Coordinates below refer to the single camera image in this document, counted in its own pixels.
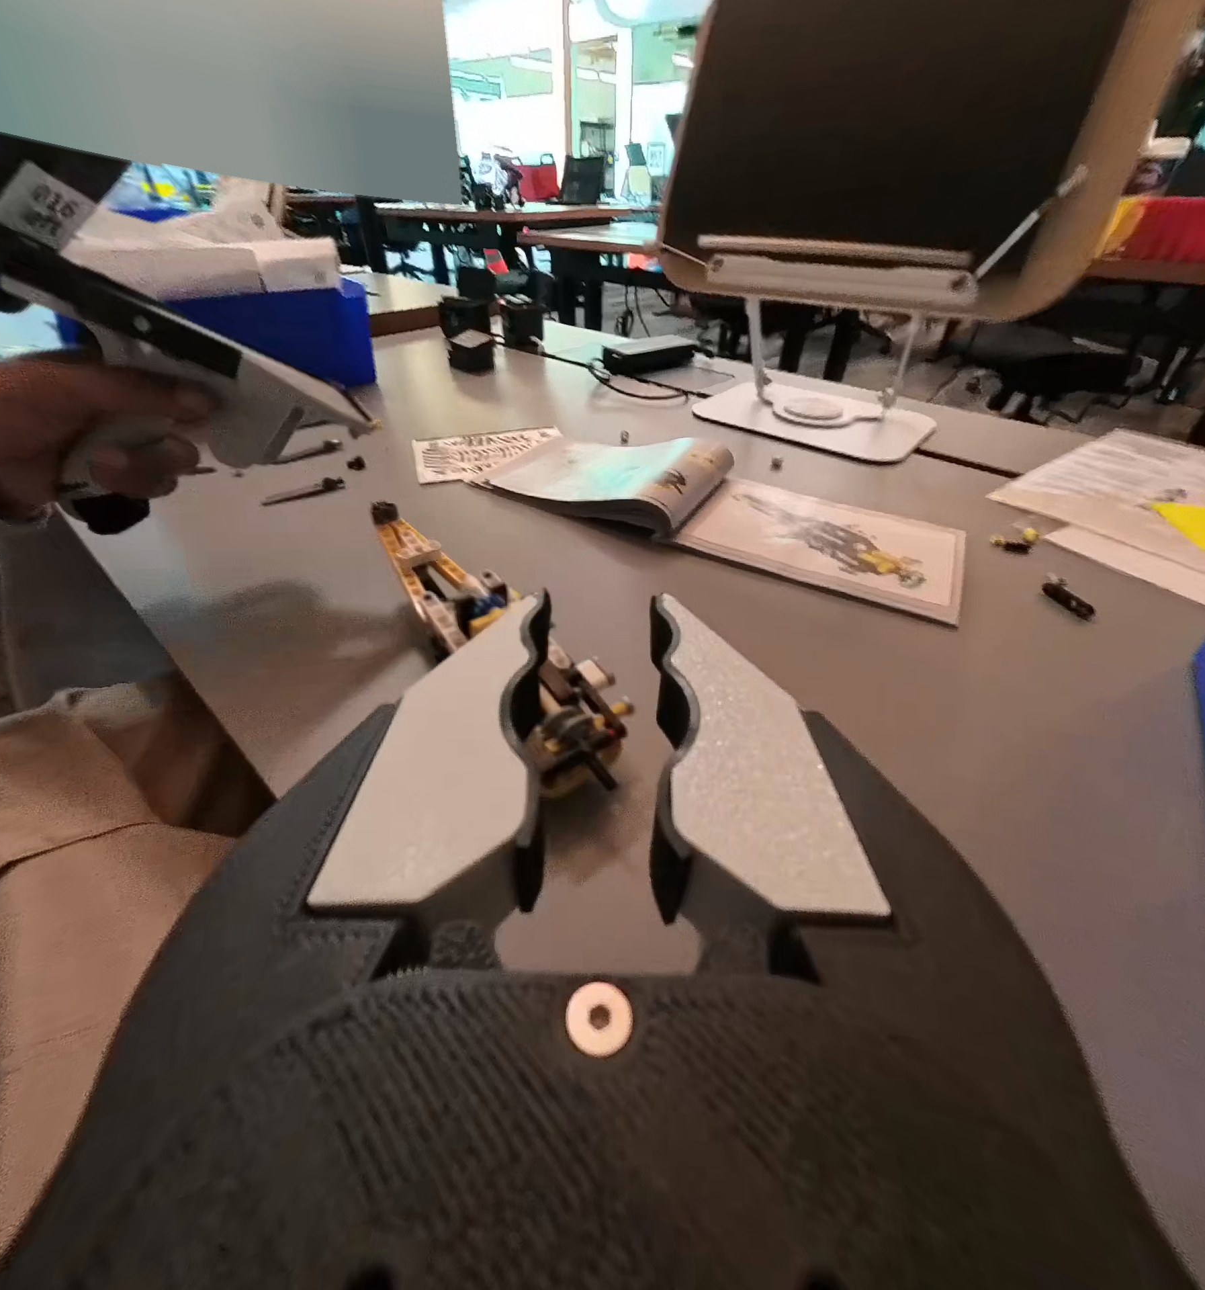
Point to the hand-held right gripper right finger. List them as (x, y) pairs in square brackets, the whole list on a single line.
[(755, 797)]

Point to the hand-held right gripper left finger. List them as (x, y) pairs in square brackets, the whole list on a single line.
[(432, 797)]

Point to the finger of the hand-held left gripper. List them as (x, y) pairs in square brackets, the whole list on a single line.
[(251, 439), (291, 399)]

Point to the yellow and black lego model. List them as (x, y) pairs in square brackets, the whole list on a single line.
[(427, 570)]

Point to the dark grey lego axle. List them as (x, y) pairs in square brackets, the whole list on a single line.
[(311, 452), (301, 491)]

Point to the yellow and black lego pieces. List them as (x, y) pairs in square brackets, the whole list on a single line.
[(1016, 541)]

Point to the black lego connector piece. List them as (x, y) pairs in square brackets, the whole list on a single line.
[(1069, 598)]

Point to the person's left hand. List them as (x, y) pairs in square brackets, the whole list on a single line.
[(19, 434)]

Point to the blue bin with bags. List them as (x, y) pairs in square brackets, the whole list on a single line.
[(301, 333)]

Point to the white paper bags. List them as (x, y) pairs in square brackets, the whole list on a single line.
[(260, 263)]

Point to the zebra striped sticker sheet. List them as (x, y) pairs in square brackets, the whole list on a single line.
[(462, 459)]

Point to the black charger block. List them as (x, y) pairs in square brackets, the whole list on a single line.
[(466, 318), (473, 355), (523, 323)]

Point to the open instruction booklet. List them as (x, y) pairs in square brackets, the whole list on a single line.
[(825, 545)]

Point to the dark office table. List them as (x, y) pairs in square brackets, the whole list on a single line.
[(502, 216)]

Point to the red office chair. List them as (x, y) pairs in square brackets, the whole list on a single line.
[(540, 182)]

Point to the black power adapter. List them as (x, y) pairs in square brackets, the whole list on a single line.
[(651, 353)]

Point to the black office chair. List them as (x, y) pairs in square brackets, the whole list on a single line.
[(583, 179), (1037, 364)]

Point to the person's beige pants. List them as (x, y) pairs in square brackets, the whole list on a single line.
[(59, 857)]

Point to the white printed paper sheets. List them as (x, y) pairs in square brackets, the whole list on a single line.
[(1097, 474)]

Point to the dark tablet on stand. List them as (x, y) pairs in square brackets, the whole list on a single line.
[(896, 121)]

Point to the red and yellow cloth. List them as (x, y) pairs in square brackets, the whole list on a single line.
[(1188, 227)]

